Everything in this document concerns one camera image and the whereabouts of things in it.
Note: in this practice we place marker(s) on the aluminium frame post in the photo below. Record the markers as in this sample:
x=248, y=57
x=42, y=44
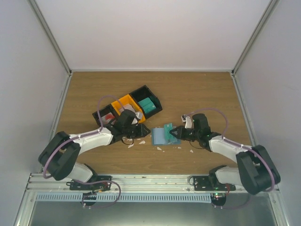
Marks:
x=272, y=4
x=41, y=19

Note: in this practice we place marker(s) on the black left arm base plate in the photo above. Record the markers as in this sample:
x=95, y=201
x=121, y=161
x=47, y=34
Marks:
x=102, y=185

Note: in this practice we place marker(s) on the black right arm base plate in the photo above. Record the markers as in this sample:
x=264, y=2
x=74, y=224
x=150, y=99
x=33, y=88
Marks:
x=208, y=183

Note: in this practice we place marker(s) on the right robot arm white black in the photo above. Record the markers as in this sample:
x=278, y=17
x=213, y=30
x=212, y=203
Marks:
x=255, y=171

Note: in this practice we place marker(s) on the teal card holder wallet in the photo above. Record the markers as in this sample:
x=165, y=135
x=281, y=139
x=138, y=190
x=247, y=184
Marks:
x=161, y=136

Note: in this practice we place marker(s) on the red white cards stack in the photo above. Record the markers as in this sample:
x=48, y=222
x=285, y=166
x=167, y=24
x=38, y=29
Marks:
x=108, y=119

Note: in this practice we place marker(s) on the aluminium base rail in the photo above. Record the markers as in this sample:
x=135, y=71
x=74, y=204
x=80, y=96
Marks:
x=129, y=183

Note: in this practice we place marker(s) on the aluminium frame post left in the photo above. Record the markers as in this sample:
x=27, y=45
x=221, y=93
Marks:
x=41, y=19

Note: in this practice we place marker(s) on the white cards in orange bin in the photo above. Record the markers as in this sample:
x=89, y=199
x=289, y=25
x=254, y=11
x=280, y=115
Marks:
x=127, y=107

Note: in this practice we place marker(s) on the stack of teal cards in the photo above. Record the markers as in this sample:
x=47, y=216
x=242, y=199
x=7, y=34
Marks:
x=147, y=105

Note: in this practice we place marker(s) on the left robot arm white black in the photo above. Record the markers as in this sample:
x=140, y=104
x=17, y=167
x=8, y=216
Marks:
x=59, y=158

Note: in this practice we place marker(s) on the grey slotted cable duct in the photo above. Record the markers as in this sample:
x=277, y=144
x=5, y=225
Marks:
x=125, y=197

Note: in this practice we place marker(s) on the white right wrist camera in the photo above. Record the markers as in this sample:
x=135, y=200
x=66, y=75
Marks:
x=187, y=121

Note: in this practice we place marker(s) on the orange plastic bin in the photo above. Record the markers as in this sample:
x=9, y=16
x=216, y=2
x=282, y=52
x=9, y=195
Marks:
x=127, y=102

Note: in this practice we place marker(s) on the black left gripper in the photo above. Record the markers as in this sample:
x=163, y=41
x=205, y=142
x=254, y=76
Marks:
x=142, y=133

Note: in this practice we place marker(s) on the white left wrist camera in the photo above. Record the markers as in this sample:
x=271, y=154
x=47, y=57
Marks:
x=138, y=117

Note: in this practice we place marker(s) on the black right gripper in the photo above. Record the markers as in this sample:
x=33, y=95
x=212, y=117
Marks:
x=180, y=129

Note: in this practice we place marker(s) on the black bin with teal cards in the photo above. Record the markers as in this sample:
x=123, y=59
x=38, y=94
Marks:
x=144, y=92

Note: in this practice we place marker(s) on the aluminium frame post right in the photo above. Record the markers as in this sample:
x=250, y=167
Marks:
x=272, y=4

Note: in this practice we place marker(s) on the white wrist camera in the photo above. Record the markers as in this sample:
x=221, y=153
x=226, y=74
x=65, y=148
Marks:
x=138, y=117
x=187, y=121

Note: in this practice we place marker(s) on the black bin with red cards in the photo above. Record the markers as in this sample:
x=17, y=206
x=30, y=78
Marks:
x=107, y=109

